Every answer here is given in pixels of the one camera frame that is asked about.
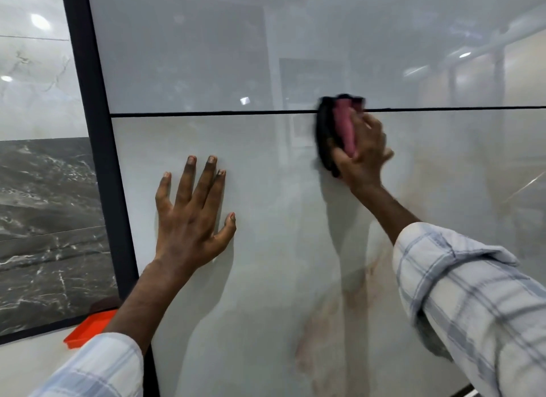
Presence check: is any black display frame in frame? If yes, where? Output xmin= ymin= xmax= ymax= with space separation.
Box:
xmin=59 ymin=0 xmax=161 ymax=397

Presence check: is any orange plastic tray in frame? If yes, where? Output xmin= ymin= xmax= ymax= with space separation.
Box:
xmin=63 ymin=309 xmax=119 ymax=350

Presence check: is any glossy beige veined display tile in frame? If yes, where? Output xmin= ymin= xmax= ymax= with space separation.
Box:
xmin=111 ymin=107 xmax=546 ymax=397

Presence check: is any dark grey marble tile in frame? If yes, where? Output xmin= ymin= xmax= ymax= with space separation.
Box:
xmin=0 ymin=137 xmax=119 ymax=338

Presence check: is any person's right forearm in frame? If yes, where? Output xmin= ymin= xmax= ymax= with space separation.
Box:
xmin=350 ymin=182 xmax=546 ymax=397

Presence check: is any black and pink cleaning cloth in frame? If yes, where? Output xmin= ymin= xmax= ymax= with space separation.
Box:
xmin=315 ymin=94 xmax=367 ymax=179

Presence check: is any person's right hand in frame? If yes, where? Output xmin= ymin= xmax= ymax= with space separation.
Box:
xmin=332 ymin=111 xmax=395 ymax=193

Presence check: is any person's left hand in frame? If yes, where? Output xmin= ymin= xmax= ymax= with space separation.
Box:
xmin=154 ymin=155 xmax=237 ymax=274

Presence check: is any glossy grey display tile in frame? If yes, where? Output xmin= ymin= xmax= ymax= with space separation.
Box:
xmin=85 ymin=0 xmax=546 ymax=114

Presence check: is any person's left forearm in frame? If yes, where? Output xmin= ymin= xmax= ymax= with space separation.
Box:
xmin=29 ymin=259 xmax=193 ymax=397

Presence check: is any white marble tile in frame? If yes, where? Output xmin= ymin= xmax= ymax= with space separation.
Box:
xmin=0 ymin=0 xmax=71 ymax=41
xmin=0 ymin=36 xmax=89 ymax=142

